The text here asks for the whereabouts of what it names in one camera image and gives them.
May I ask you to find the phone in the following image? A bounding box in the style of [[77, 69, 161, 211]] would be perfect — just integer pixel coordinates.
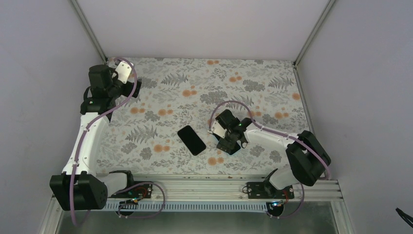
[[216, 137, 241, 155]]

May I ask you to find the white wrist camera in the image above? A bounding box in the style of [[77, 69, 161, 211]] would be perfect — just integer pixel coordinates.
[[208, 120, 227, 141], [115, 60, 132, 84]]

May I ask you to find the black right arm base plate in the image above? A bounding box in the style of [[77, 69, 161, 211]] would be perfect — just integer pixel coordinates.
[[242, 182, 295, 199]]

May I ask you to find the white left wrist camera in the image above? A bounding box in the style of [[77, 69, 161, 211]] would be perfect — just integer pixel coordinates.
[[115, 60, 132, 84]]

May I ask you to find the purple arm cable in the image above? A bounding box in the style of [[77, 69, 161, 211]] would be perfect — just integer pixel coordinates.
[[208, 100, 332, 220], [69, 57, 166, 227]]

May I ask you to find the floral patterned table mat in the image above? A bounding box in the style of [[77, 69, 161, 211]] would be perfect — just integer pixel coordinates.
[[97, 58, 309, 175]]

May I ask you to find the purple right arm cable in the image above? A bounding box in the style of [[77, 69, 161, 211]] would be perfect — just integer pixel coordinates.
[[208, 100, 332, 220]]

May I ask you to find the black smartphone on table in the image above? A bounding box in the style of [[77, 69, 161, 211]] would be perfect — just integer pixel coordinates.
[[177, 125, 206, 156]]

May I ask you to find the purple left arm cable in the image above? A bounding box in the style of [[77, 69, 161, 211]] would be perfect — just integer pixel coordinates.
[[69, 57, 166, 227]]

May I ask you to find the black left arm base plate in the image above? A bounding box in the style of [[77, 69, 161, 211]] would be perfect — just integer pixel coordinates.
[[110, 184, 153, 199]]

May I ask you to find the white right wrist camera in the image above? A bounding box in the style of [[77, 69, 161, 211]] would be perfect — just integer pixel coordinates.
[[208, 120, 227, 141]]

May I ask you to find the white slotted cable duct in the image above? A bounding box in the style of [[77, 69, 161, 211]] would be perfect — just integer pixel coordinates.
[[121, 201, 267, 213]]

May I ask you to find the black object at right edge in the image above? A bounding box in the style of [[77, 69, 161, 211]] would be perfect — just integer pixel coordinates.
[[395, 208, 413, 228]]

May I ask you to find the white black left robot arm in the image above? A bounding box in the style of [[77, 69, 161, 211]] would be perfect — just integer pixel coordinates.
[[49, 61, 142, 211]]

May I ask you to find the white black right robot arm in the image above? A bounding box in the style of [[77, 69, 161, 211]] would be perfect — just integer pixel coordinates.
[[210, 110, 331, 198]]

